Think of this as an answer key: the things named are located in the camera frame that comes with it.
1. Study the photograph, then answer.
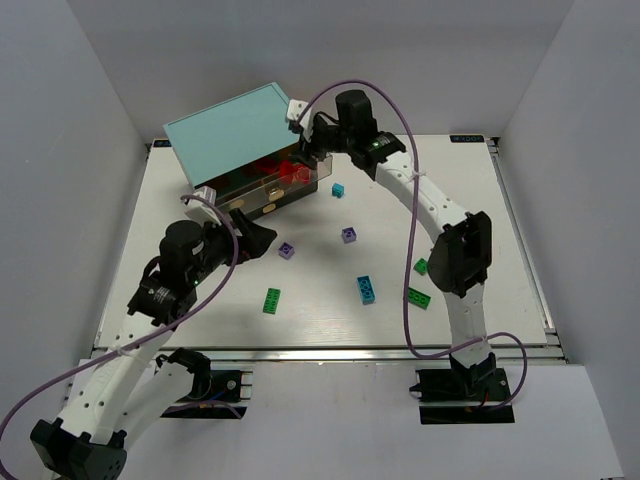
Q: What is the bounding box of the transparent top drawer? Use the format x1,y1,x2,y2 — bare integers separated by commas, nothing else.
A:
201,150,333,212

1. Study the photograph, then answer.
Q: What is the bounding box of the red arch lego piece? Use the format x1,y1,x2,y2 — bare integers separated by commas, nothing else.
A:
294,165,311,185

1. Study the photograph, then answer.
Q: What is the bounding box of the red rectangular lego brick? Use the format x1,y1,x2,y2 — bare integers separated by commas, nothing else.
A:
253,158,280,175

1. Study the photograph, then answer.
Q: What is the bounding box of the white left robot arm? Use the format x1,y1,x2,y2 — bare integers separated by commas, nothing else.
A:
30,209,277,479

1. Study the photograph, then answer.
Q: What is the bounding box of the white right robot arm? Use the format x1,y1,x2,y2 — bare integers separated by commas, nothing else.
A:
286,90,496,393

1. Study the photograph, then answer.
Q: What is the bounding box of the purple lego brick left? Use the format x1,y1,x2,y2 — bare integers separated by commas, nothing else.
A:
278,242,295,260

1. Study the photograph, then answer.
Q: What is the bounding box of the purple lego brick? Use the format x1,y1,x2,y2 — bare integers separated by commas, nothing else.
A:
341,227,357,244
278,242,295,260

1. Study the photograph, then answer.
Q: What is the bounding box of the small cyan lego brick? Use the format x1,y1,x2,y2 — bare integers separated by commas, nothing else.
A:
331,183,345,198

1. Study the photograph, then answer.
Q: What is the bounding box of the teal drawer cabinet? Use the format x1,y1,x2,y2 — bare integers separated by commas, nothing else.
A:
164,82,312,220

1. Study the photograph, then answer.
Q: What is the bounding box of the long green lego brick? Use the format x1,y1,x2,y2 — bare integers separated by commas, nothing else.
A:
262,288,281,315

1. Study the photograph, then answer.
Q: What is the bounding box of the purple lego brick right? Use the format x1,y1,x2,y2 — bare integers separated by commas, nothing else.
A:
341,227,357,244

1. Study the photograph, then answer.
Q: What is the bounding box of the cyan long lego brick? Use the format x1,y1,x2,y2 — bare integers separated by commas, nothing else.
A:
356,275,376,305

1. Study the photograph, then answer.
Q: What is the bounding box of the small green lego brick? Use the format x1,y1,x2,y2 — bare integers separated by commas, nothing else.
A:
413,258,429,276

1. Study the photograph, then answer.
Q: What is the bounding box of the green lego brick right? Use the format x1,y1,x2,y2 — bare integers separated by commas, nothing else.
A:
405,287,431,310

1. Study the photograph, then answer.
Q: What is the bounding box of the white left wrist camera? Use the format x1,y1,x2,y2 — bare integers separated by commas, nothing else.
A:
181,186,218,223

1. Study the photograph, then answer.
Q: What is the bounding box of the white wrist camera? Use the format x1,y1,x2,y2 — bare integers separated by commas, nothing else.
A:
181,186,218,223
285,99,313,141

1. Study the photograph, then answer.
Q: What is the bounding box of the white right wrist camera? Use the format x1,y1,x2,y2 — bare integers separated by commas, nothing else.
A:
285,99,313,141

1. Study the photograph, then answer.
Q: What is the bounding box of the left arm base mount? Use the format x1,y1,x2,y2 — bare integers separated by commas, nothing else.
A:
154,349,253,420

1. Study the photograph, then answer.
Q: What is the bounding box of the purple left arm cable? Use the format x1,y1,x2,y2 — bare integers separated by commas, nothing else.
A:
0,193,239,441

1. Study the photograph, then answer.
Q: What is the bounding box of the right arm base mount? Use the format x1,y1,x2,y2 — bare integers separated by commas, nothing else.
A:
409,353,515,425

